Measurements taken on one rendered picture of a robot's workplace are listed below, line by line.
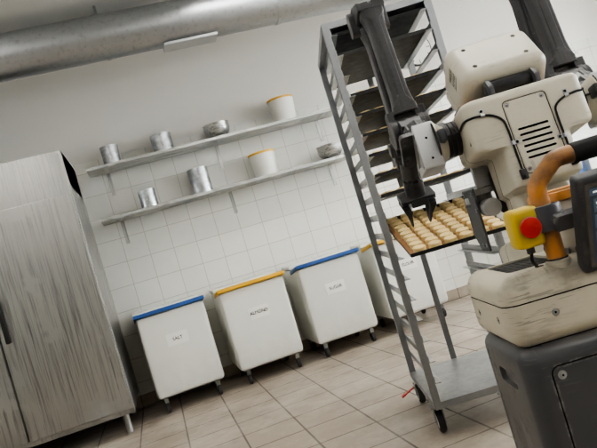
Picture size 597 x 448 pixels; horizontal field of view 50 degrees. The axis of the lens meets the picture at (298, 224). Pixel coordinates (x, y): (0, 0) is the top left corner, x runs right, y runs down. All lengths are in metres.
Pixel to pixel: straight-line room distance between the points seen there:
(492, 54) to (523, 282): 0.66
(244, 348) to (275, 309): 0.38
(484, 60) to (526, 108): 0.16
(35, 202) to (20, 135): 1.16
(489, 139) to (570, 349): 0.53
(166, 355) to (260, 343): 0.71
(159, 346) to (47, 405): 0.85
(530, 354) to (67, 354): 3.86
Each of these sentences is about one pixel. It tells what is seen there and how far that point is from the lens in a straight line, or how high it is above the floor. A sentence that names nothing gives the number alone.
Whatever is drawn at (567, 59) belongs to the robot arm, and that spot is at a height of 1.22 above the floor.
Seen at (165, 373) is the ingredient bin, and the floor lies 0.30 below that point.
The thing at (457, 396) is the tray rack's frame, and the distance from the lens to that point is 2.86.
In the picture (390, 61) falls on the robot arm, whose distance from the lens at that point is 1.74.
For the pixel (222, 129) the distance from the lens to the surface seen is 5.46.
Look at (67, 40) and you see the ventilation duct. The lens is 4.82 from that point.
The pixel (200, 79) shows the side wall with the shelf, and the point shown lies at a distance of 5.83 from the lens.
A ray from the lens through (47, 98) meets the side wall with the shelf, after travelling 5.82.
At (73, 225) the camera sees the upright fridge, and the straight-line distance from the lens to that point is 4.68.
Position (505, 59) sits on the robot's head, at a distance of 1.60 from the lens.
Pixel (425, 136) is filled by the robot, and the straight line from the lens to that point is 1.54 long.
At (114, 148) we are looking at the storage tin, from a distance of 5.44.
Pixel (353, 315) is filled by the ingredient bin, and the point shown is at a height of 0.26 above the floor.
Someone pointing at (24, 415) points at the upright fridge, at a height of 0.36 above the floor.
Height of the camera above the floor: 0.98
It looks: 1 degrees up
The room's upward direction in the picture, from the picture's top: 17 degrees counter-clockwise
